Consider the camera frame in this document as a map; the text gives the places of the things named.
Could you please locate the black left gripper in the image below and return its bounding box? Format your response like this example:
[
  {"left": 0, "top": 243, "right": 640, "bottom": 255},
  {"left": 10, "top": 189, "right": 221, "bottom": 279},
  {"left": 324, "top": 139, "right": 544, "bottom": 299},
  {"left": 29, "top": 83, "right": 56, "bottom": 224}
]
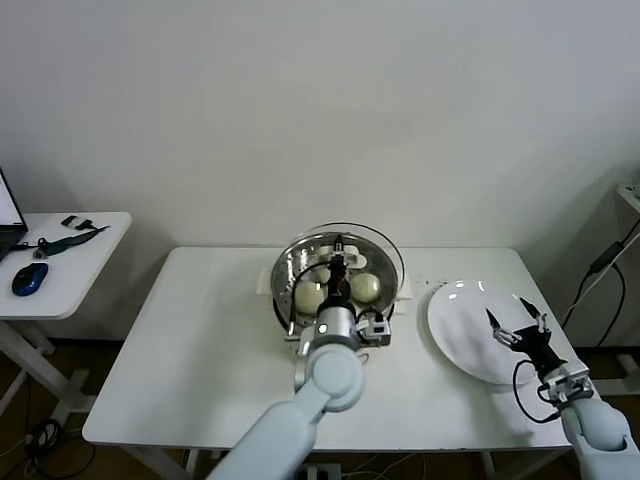
[{"left": 326, "top": 240, "right": 352, "bottom": 302}]

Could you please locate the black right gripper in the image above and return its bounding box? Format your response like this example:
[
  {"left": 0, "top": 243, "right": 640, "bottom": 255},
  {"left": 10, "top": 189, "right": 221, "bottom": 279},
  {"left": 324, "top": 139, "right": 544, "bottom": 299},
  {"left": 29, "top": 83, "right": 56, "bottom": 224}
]
[{"left": 484, "top": 297, "right": 565, "bottom": 376}]

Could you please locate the round glass pot lid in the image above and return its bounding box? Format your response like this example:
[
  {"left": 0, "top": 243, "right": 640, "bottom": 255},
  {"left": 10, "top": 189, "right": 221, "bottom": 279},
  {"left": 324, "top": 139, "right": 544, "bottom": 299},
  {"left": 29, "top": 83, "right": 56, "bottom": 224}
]
[{"left": 279, "top": 221, "right": 405, "bottom": 326}]

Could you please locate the perforated steel steamer basket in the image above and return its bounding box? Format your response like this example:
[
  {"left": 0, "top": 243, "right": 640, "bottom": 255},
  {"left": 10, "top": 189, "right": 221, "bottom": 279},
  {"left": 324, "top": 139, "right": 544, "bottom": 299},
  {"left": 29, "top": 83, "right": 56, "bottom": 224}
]
[{"left": 271, "top": 234, "right": 400, "bottom": 336}]

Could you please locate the large white plate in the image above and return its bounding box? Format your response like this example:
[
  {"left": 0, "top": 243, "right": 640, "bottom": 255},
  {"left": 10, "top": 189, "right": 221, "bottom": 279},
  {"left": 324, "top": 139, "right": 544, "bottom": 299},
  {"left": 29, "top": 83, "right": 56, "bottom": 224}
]
[{"left": 426, "top": 279, "right": 550, "bottom": 386}]

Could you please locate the white shelf stand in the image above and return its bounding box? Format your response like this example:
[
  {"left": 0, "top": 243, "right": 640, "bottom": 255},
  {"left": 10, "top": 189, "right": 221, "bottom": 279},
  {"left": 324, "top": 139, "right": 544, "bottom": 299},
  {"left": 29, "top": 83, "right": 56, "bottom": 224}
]
[{"left": 589, "top": 182, "right": 640, "bottom": 399}]

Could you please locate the white floor power strip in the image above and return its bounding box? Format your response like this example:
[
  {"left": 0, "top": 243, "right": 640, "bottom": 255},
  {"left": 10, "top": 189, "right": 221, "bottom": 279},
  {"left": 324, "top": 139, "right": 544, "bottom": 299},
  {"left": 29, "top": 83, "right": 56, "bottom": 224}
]
[{"left": 297, "top": 462, "right": 344, "bottom": 480}]

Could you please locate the white side table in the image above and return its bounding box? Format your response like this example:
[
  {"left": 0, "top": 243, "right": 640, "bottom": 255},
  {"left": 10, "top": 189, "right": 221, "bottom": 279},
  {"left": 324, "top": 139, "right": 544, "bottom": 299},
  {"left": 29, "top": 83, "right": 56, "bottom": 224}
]
[{"left": 0, "top": 212, "right": 133, "bottom": 426}]

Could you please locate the small black card device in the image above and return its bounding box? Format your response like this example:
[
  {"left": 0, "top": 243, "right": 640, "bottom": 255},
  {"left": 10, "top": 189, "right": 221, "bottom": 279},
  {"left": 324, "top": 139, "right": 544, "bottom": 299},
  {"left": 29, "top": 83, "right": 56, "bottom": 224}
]
[{"left": 61, "top": 214, "right": 96, "bottom": 232}]

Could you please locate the blue computer mouse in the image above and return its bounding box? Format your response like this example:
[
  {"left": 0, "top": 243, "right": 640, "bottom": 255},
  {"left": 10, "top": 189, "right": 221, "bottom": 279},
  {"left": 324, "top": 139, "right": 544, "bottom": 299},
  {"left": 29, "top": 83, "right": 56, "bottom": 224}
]
[{"left": 11, "top": 262, "right": 50, "bottom": 297}]

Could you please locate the black laptop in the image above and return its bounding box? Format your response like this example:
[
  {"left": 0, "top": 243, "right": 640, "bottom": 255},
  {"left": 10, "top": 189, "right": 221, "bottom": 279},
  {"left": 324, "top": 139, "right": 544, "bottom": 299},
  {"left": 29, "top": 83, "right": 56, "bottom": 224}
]
[{"left": 0, "top": 167, "right": 29, "bottom": 262}]

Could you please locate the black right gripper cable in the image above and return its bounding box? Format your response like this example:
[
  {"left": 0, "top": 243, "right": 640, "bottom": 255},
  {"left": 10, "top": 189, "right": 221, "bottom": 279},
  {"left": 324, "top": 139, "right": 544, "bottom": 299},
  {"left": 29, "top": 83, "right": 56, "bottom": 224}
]
[{"left": 513, "top": 357, "right": 564, "bottom": 424}]

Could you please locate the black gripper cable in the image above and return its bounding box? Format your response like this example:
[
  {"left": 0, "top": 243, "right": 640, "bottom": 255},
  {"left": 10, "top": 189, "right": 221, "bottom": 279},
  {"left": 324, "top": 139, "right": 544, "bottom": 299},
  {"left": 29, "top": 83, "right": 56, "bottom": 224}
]
[
  {"left": 513, "top": 357, "right": 564, "bottom": 424},
  {"left": 287, "top": 257, "right": 334, "bottom": 336}
]

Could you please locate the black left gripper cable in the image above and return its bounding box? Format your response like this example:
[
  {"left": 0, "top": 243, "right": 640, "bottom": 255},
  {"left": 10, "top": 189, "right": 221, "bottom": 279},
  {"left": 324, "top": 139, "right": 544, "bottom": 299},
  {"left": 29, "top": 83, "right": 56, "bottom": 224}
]
[{"left": 287, "top": 257, "right": 334, "bottom": 336}]

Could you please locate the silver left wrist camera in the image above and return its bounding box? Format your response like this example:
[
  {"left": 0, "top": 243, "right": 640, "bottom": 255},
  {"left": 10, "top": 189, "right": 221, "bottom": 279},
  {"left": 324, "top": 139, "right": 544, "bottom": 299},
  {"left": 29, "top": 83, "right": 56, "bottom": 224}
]
[{"left": 355, "top": 312, "right": 395, "bottom": 347}]

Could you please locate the black power adapter cable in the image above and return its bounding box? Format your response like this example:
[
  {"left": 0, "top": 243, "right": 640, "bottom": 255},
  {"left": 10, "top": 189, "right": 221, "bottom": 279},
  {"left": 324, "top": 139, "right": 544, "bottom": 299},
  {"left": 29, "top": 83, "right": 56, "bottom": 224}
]
[{"left": 557, "top": 219, "right": 640, "bottom": 351}]

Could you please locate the black floor cable coil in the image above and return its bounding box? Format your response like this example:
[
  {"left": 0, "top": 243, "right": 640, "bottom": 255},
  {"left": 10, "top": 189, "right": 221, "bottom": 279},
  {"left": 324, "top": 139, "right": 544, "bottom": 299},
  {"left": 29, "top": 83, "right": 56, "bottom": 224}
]
[{"left": 22, "top": 417, "right": 96, "bottom": 480}]

